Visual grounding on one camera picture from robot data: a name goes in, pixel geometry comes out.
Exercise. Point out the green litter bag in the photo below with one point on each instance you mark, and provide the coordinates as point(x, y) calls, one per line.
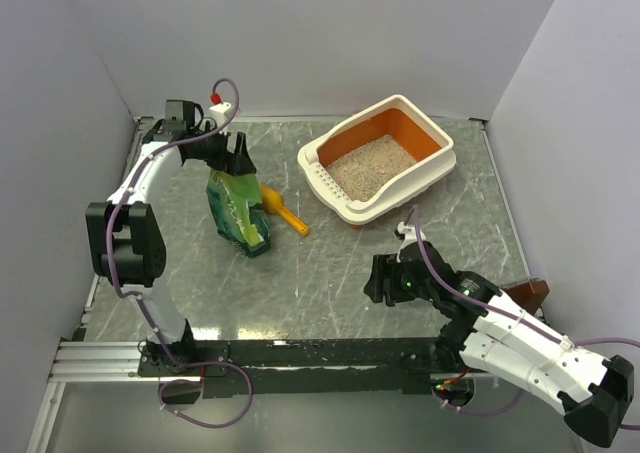
point(238, 211)

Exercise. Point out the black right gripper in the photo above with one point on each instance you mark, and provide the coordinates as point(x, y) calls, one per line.
point(384, 268)

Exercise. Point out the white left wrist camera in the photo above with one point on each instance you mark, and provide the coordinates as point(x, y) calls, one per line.
point(220, 111)

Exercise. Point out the white orange litter box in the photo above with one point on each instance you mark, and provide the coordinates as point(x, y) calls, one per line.
point(376, 160)

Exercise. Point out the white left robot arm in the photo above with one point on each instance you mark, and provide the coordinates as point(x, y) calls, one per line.
point(126, 245)

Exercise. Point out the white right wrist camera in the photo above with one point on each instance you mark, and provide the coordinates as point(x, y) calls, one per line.
point(406, 233)

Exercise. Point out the yellow plastic scoop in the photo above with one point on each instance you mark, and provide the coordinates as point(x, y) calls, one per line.
point(273, 204)

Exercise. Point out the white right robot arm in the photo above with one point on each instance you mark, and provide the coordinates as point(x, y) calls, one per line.
point(487, 330)

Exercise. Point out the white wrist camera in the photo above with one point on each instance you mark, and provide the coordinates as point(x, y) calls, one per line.
point(406, 233)
point(220, 111)

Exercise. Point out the brown wooden block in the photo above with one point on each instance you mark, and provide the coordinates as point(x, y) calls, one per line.
point(529, 293)

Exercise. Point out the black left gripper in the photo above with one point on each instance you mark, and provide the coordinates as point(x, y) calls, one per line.
point(237, 163)

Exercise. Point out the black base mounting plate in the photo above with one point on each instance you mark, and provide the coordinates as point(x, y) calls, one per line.
point(407, 365)

